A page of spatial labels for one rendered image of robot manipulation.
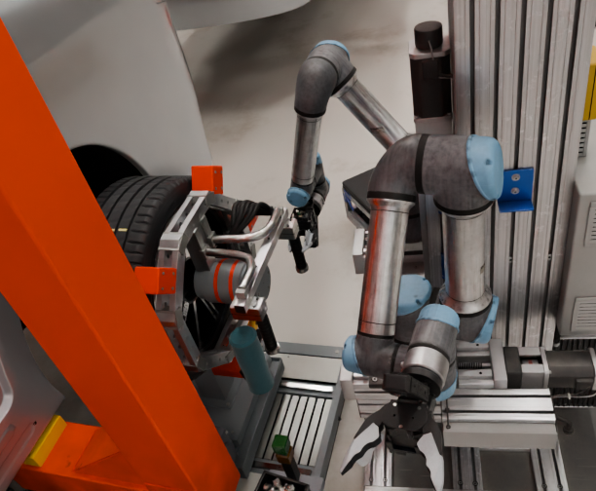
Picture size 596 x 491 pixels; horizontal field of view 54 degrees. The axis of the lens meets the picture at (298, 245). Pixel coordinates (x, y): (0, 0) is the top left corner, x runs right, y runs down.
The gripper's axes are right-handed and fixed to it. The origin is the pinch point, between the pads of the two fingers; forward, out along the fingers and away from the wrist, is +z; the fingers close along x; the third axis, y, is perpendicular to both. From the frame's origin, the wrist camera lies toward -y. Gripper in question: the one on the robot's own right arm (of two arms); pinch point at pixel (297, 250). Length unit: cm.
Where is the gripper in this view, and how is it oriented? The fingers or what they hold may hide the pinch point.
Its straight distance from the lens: 190.3
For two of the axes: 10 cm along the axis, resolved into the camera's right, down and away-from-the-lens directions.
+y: -2.0, -7.4, -6.4
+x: 9.5, 0.2, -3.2
